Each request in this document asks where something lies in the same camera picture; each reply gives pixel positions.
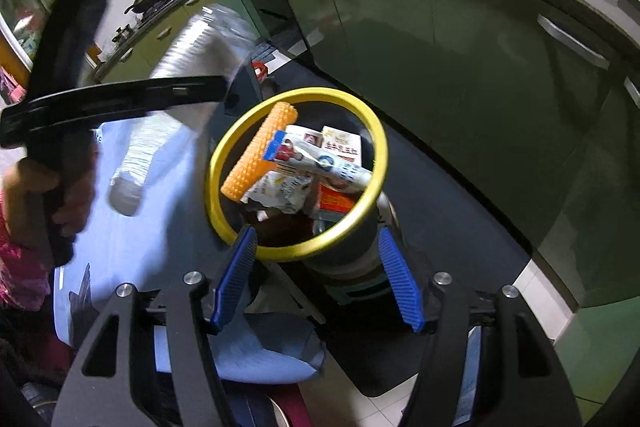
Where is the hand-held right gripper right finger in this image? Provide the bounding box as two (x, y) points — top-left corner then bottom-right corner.
(377, 226), (583, 427)

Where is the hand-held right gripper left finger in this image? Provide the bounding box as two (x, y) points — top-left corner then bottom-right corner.
(50, 224), (259, 427)

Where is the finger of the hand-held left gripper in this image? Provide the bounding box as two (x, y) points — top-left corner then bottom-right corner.
(75, 76), (227, 128)

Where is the clear plastic bottle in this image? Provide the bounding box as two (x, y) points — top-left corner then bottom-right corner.
(107, 4), (256, 218)

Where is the white printed snack bag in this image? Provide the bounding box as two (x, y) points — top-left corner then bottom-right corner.
(240, 167), (313, 215)

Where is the orange corn cob toy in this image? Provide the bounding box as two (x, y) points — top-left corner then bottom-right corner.
(220, 102), (299, 200)

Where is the white toothpaste tube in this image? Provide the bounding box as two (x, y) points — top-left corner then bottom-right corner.
(262, 130), (373, 188)

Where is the white picture-print packet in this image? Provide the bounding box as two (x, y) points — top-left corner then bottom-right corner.
(286, 125), (323, 148)

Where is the white milk carton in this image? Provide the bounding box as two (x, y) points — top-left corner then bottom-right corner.
(320, 125), (363, 168)

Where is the yellow-rimmed trash bin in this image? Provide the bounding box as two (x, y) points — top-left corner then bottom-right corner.
(205, 88), (401, 308)

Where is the person's left forearm pink sleeve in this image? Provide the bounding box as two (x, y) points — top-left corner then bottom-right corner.
(0, 192), (53, 308)

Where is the person's left hand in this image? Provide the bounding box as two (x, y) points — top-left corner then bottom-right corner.
(2, 142), (99, 253)

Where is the black floor mat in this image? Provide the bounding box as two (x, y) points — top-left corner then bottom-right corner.
(280, 57), (531, 398)

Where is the black lidded wok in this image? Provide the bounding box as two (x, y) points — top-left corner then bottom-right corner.
(124, 0), (166, 15)

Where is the blue star-print tablecloth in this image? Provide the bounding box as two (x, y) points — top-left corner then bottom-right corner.
(52, 72), (326, 383)

